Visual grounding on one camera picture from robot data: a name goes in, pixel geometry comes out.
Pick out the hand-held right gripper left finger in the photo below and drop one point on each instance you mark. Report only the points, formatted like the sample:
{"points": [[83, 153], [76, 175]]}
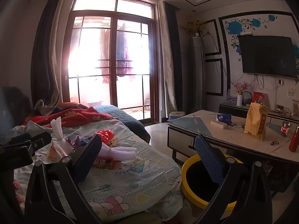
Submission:
{"points": [[86, 161]]}

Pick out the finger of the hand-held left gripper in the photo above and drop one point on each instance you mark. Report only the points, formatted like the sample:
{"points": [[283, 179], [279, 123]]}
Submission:
{"points": [[22, 137], [39, 141]]}

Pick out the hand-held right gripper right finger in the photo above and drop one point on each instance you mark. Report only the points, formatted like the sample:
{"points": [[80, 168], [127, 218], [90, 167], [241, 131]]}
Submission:
{"points": [[208, 158]]}

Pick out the red snack packet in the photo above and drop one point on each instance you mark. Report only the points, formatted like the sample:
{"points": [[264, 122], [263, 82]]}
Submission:
{"points": [[105, 163]]}

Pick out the orange white packet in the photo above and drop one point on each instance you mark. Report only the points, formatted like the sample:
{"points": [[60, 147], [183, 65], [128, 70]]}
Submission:
{"points": [[55, 155]]}

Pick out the twisted white tissue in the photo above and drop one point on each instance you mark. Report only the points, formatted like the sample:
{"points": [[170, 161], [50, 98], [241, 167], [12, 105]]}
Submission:
{"points": [[57, 126]]}

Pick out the yellow rimmed black bin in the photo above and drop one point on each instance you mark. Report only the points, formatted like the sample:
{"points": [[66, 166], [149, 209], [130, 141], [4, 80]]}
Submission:
{"points": [[201, 182]]}

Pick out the purple snack wrapper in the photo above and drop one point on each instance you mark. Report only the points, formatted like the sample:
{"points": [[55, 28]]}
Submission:
{"points": [[70, 142]]}

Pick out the red snack tube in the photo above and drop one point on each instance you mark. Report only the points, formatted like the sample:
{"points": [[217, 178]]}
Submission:
{"points": [[106, 135]]}

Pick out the small yellow packet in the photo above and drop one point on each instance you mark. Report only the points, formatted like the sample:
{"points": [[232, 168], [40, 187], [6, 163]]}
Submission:
{"points": [[113, 142]]}

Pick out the person's left hand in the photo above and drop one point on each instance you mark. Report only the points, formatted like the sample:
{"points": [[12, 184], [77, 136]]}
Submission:
{"points": [[16, 185]]}

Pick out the grey cloth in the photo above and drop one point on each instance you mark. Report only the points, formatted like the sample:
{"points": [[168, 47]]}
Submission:
{"points": [[43, 107]]}

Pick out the long white box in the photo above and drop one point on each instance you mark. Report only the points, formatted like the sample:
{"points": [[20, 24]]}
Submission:
{"points": [[218, 124]]}

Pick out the white blue coffee table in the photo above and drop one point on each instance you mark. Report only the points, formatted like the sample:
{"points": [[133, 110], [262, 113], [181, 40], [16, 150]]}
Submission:
{"points": [[233, 133]]}

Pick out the blue tissue pack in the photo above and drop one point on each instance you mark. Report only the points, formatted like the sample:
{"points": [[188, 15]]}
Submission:
{"points": [[223, 118]]}

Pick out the red blanket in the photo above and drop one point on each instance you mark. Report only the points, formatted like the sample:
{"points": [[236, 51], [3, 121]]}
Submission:
{"points": [[77, 117]]}

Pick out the cartoon printed bed sheet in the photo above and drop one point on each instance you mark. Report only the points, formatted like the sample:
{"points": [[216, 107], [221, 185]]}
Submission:
{"points": [[130, 179]]}

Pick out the light blue stool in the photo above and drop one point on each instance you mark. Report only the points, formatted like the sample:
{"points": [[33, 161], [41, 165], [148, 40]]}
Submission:
{"points": [[177, 116]]}

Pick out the black white television stand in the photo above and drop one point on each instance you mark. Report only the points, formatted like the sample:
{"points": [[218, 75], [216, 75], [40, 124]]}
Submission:
{"points": [[230, 110]]}

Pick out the yellow paper bag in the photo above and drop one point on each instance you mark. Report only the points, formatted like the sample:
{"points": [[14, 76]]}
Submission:
{"points": [[255, 123]]}

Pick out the purple box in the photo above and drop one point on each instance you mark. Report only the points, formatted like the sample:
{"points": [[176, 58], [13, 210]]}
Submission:
{"points": [[231, 99]]}

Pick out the white vase pink flowers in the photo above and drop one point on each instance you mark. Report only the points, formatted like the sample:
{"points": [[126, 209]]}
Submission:
{"points": [[239, 100]]}

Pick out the round black framed ornament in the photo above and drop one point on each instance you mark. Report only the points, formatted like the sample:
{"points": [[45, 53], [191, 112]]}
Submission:
{"points": [[247, 98]]}

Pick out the red box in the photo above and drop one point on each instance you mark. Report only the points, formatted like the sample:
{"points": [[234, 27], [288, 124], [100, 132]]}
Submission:
{"points": [[260, 97]]}

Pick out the red can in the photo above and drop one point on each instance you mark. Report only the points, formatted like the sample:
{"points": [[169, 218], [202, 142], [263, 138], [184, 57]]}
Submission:
{"points": [[285, 129]]}

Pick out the grey standing air conditioner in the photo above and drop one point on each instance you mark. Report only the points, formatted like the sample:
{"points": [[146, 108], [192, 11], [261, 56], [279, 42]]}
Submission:
{"points": [[196, 74]]}

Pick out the red bottle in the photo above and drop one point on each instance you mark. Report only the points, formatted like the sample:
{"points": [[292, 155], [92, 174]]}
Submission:
{"points": [[293, 142]]}

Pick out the black power strip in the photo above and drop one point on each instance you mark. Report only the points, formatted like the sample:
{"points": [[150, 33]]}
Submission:
{"points": [[279, 106]]}

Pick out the dark curtain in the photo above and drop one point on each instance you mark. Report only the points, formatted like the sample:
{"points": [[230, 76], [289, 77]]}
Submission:
{"points": [[176, 63], [42, 51]]}

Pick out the beige curtain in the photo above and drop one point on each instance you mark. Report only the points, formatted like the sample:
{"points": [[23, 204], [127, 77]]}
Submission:
{"points": [[167, 74], [59, 39]]}

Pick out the clear pack of sticks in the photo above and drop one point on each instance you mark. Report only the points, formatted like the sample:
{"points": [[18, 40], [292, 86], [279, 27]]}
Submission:
{"points": [[296, 107]]}

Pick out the white paper notice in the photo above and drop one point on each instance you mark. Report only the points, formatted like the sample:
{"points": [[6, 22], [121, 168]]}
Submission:
{"points": [[292, 92]]}

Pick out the red hanging garment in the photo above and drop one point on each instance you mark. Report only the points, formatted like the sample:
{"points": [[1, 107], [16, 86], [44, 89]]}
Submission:
{"points": [[105, 51]]}

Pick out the brown framed glass door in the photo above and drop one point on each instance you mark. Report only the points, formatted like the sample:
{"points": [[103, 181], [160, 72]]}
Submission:
{"points": [[112, 51]]}

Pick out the black television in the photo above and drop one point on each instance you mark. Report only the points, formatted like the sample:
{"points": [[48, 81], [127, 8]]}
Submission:
{"points": [[266, 56]]}

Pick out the blue hanging garment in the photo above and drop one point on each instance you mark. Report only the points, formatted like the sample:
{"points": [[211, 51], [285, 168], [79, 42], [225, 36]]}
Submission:
{"points": [[123, 46]]}

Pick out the small white box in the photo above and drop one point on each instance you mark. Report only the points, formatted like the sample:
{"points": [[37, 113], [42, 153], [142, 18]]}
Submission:
{"points": [[247, 33]]}

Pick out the yellow artificial flowers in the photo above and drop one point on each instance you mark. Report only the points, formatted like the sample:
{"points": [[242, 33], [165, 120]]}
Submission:
{"points": [[193, 25]]}

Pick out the white wall socket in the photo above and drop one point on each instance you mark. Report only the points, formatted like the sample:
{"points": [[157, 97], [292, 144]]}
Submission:
{"points": [[281, 82]]}

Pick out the blue flower wall sticker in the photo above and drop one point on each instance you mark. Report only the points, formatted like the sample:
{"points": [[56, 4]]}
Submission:
{"points": [[234, 26]]}

